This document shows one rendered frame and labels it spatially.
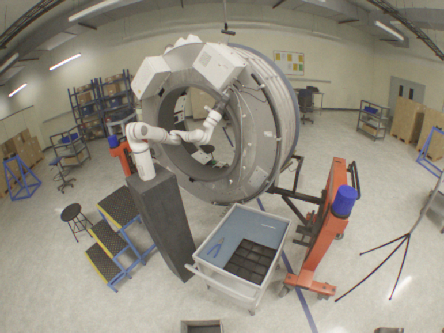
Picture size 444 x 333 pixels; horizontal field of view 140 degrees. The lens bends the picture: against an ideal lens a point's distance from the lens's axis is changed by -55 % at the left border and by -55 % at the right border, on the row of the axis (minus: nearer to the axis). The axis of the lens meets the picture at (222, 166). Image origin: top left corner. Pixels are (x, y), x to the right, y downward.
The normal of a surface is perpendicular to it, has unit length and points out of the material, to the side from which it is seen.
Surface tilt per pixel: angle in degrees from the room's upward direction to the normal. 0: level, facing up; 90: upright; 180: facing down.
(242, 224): 0
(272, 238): 0
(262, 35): 90
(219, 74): 90
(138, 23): 90
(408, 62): 90
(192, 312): 0
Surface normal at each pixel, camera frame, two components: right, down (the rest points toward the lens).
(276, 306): -0.07, -0.86
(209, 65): -0.52, 0.46
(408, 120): -0.99, 0.13
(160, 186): 0.75, 0.29
